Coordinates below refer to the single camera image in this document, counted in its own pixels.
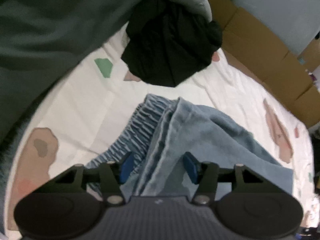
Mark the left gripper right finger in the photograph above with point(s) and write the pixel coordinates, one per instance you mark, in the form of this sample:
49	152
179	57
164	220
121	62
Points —
205	176

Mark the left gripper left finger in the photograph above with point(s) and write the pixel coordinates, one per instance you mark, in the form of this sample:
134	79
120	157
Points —
112	175

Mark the light blue denim pants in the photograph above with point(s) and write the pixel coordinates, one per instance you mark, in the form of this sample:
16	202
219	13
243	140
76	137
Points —
159	133

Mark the cream bear print duvet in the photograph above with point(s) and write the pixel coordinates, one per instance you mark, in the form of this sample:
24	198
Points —
88	109

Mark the blue fuzzy blanket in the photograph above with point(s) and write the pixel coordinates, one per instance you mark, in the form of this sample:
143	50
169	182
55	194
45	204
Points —
8	151

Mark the brown cardboard sheet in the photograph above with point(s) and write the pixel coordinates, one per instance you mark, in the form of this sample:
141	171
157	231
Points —
248	43

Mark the dark grey blanket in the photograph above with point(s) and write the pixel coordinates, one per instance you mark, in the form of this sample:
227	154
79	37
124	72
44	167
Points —
41	40

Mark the grey wrapped box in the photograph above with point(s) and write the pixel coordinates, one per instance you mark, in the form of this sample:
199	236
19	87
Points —
295	22

